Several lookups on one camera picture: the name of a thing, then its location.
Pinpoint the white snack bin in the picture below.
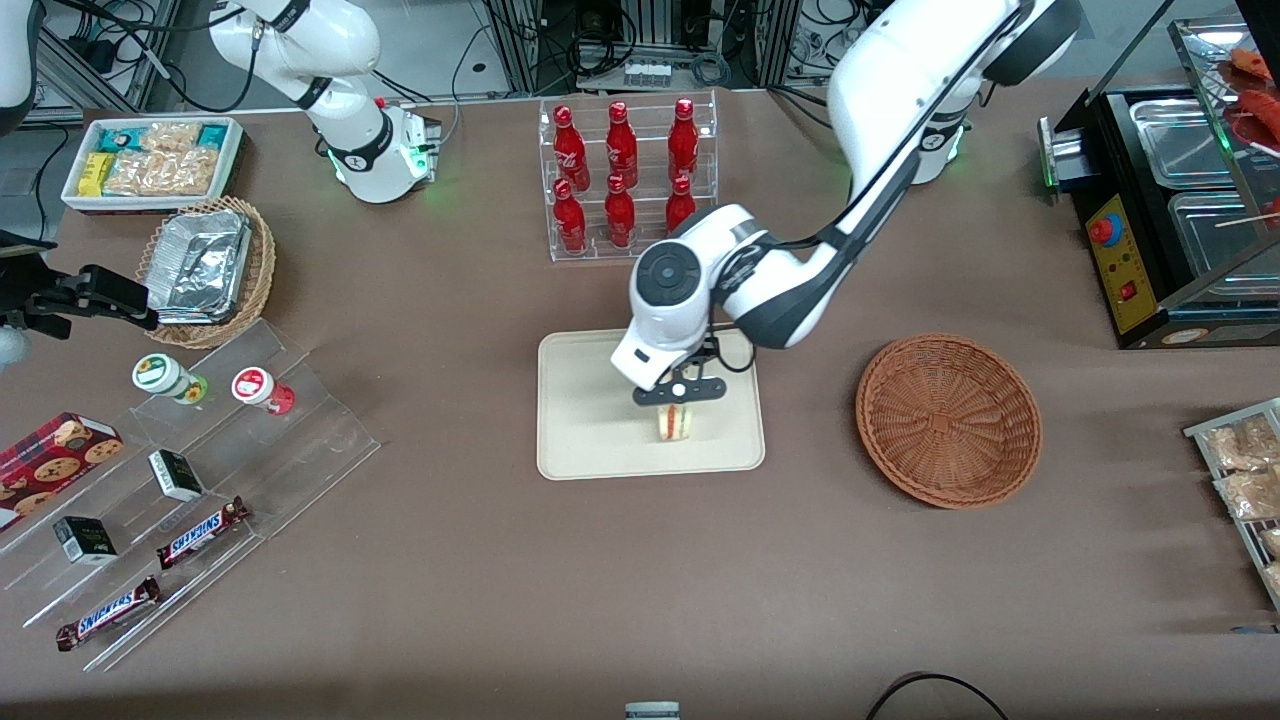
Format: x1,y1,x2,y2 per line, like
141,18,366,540
60,116,246,216

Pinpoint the small black box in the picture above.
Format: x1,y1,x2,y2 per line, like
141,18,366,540
52,515,119,567
148,449,206,503

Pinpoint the black floor cable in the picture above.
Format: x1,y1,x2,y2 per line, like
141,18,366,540
865,672,1011,720

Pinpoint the small clear cracker bag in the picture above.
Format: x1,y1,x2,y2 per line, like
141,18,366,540
140,122,201,153

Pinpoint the clear acrylic bottle rack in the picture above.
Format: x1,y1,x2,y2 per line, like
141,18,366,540
538,88,719,263

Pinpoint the aluminium foil container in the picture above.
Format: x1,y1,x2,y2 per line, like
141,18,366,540
147,210,253,326

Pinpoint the black food warmer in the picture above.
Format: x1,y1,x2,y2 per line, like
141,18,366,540
1037,0,1280,351

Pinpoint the green lid cup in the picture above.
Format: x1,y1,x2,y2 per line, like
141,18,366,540
131,353,210,406

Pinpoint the brown wicker basket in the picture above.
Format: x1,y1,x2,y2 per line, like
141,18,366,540
855,332,1044,511

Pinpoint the right wrist black bracket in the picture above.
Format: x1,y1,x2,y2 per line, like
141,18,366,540
0,230,58,264

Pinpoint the snickers bar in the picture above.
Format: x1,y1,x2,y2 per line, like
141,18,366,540
55,575,163,653
156,496,252,571

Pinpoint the red cola bottle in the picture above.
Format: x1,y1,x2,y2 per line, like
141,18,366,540
604,173,637,250
665,175,698,233
553,104,592,193
552,178,589,255
606,100,639,189
668,97,700,186

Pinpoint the red lid cup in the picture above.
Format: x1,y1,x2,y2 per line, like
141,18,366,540
231,366,297,417

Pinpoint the large clear cracker bag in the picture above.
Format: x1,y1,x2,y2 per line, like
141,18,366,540
103,148,221,197

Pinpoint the aluminium frame post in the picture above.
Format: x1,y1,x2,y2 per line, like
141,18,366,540
487,0,546,96
760,0,801,89

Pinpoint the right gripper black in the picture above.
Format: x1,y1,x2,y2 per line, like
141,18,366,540
0,265,159,341

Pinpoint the red tartan cookie box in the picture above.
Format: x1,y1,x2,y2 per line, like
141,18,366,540
0,411,126,533

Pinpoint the beige plastic tray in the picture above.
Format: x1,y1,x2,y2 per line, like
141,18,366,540
537,322,766,482

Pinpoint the clear acrylic stepped display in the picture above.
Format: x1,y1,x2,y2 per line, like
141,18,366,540
0,318,383,673

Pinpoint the light wicker basket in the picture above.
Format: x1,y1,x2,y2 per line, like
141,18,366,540
135,196,277,351

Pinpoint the grey wire rack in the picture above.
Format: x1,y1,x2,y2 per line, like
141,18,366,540
1183,397,1280,613

